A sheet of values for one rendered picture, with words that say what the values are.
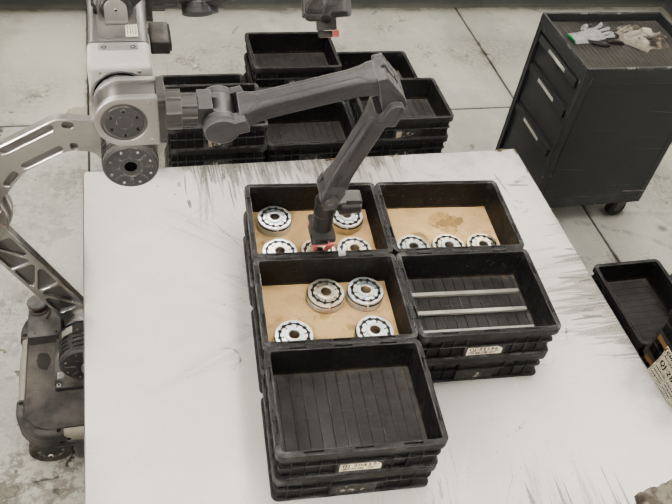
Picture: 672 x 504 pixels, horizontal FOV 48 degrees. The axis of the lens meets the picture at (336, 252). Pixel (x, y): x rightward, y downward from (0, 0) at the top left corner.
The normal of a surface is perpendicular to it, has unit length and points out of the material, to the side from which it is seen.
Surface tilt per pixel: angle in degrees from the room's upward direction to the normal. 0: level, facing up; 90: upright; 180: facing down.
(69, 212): 0
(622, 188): 90
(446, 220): 0
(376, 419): 0
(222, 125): 104
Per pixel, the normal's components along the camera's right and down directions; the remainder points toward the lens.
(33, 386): 0.12, -0.69
